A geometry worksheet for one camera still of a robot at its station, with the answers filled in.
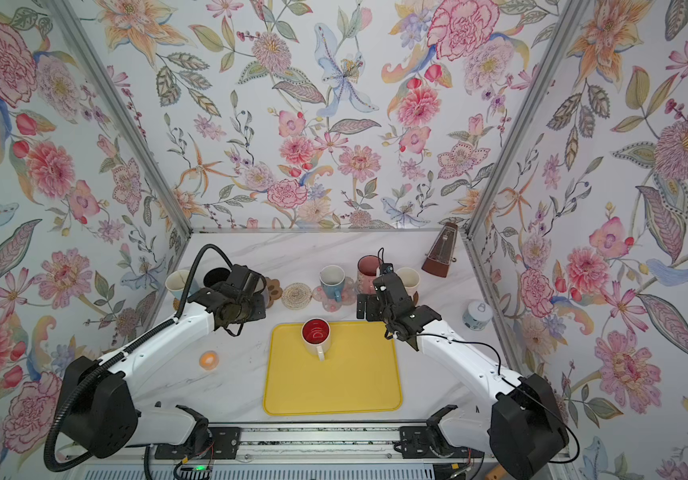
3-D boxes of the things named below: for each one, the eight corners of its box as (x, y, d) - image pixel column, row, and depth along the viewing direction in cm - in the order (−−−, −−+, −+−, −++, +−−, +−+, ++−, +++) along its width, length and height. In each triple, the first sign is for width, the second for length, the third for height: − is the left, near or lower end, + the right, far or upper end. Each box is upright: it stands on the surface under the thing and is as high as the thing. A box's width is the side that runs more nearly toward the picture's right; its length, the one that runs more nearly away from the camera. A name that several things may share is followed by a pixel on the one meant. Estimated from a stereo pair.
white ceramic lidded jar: (464, 332, 97) (471, 322, 91) (458, 312, 101) (465, 301, 96) (488, 332, 97) (496, 322, 91) (481, 312, 101) (489, 301, 96)
